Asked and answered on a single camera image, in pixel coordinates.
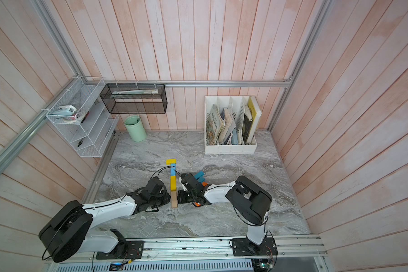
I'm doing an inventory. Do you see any short yellow block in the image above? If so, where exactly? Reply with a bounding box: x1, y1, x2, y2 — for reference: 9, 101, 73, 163
166, 159, 176, 165

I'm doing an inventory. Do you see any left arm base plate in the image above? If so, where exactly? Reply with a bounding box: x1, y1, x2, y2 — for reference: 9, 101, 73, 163
95, 240, 145, 260

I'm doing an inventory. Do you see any natural wood block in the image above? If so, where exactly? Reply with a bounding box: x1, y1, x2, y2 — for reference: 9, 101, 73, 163
171, 191, 178, 209

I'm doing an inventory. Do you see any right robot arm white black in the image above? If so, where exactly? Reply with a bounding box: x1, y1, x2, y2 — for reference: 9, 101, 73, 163
177, 173, 273, 256

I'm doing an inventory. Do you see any white wire wall shelf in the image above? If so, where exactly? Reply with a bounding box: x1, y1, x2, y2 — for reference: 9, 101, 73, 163
46, 77, 119, 158

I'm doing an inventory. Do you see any teal block upper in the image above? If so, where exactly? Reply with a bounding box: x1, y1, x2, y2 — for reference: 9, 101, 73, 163
194, 171, 204, 182

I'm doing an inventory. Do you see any long yellow block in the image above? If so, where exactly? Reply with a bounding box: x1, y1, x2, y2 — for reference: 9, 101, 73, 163
170, 176, 176, 192

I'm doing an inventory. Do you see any black mesh wall basket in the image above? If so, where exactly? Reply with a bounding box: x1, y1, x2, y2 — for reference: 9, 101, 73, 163
100, 83, 168, 114

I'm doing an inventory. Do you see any white file organizer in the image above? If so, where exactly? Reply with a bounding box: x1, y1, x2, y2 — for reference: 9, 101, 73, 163
205, 96, 257, 155

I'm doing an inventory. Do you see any tape dispenser on shelf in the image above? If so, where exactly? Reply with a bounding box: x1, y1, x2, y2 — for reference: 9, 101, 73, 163
52, 105, 78, 122

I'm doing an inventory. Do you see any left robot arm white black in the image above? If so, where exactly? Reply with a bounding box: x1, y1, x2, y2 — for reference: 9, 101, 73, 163
39, 177, 171, 263

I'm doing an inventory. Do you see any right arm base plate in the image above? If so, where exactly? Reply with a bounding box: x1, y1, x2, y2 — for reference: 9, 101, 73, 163
230, 238, 278, 257

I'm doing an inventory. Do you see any paper in mesh basket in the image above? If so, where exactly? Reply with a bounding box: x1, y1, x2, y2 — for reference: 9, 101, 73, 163
112, 89, 158, 96

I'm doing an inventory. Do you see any illustrated children's book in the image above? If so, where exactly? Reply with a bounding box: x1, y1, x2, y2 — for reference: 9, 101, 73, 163
206, 104, 225, 146

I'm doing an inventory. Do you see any light blue block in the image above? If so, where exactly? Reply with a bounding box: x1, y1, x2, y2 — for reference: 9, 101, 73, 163
170, 163, 176, 177

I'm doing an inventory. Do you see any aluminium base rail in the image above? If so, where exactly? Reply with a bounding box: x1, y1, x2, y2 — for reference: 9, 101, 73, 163
45, 234, 328, 264

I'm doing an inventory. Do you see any yellow cover book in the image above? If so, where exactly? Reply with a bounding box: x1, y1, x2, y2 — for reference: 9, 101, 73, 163
243, 96, 262, 145

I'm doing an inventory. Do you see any green plastic cup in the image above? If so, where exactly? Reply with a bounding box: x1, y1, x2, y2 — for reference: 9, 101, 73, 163
124, 115, 147, 142

